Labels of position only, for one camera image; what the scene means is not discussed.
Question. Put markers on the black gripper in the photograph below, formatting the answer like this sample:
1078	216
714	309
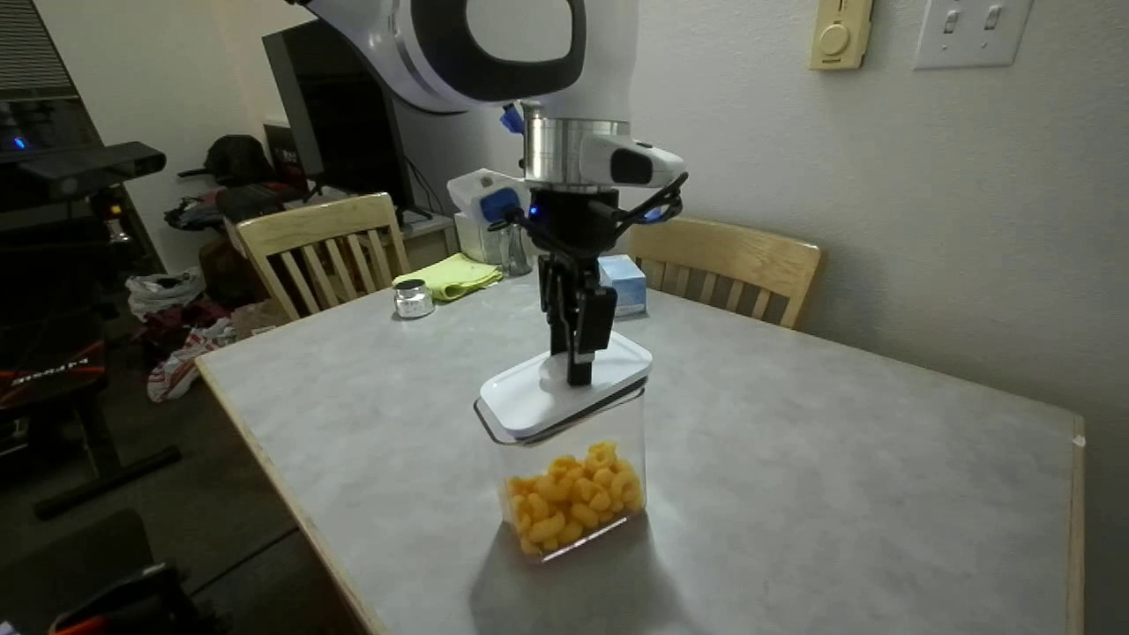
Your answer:
570	225

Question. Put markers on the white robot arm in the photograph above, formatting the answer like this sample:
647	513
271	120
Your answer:
469	46

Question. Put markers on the clear plastic food container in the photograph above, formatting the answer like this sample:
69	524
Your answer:
612	443

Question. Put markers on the small blue cardboard box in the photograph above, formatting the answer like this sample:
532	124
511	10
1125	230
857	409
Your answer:
629	289

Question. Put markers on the clear plastic bin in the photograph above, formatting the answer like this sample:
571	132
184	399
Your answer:
477	244

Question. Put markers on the green folded cloth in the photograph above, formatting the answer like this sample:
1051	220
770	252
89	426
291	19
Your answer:
451	276

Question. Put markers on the plain wooden chair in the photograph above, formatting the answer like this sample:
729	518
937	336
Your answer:
741	252

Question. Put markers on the orange puffed snacks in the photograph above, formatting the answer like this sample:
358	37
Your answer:
577	496

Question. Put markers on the light wooden slatted chair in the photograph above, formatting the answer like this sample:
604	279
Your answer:
317	225

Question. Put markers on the black monitor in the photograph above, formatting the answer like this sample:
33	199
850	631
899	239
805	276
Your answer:
337	128

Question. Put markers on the black cap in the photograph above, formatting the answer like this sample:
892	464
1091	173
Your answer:
234	158

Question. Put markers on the pile of clothes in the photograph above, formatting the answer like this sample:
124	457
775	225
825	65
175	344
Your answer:
187	347

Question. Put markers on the black sensor bar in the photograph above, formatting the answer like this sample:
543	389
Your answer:
81	168

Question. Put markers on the red black floor bag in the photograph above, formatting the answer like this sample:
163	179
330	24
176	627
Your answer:
129	603

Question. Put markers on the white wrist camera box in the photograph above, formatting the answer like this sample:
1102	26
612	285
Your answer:
480	197

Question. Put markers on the yellowed wall dial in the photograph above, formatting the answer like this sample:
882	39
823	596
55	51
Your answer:
839	37

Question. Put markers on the white light switch plate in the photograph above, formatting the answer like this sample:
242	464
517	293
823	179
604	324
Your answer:
973	29

